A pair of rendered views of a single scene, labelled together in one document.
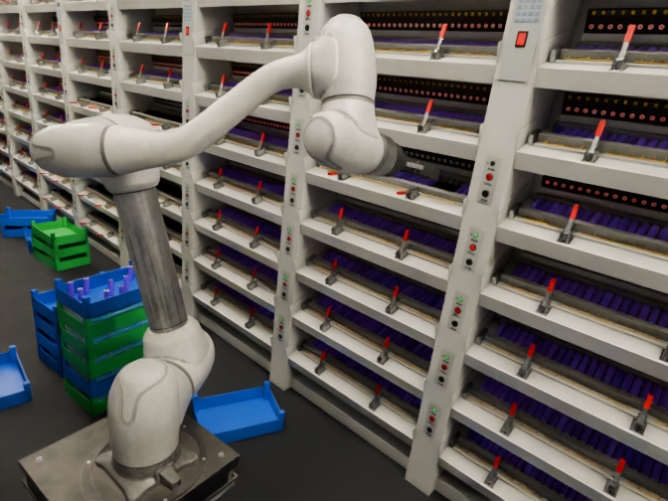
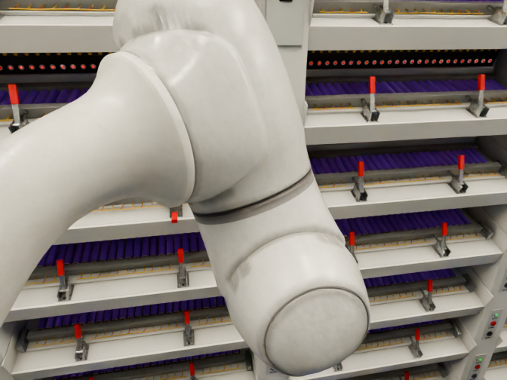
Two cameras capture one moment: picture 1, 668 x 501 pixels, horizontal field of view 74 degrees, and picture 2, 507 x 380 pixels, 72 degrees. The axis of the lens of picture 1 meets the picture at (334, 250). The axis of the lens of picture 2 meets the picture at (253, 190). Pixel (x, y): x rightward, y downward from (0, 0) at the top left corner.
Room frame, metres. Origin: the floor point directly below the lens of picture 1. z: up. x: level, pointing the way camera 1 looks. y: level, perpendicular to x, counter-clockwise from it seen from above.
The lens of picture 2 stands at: (0.73, 0.20, 1.30)
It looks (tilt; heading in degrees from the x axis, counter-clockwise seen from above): 24 degrees down; 311
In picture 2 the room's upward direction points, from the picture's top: straight up
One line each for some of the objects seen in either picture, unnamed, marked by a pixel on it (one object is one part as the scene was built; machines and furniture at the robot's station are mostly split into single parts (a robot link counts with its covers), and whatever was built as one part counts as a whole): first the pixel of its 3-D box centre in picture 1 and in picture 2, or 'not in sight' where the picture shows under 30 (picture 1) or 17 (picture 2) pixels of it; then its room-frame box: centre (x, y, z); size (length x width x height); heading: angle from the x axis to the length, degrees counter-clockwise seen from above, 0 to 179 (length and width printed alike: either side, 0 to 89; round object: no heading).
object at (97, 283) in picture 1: (111, 286); not in sight; (1.46, 0.79, 0.44); 0.30 x 0.20 x 0.08; 147
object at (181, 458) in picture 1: (151, 456); not in sight; (0.85, 0.39, 0.31); 0.22 x 0.18 x 0.06; 54
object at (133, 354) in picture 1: (114, 343); not in sight; (1.46, 0.79, 0.20); 0.30 x 0.20 x 0.08; 147
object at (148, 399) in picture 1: (146, 405); not in sight; (0.87, 0.41, 0.44); 0.18 x 0.16 x 0.22; 176
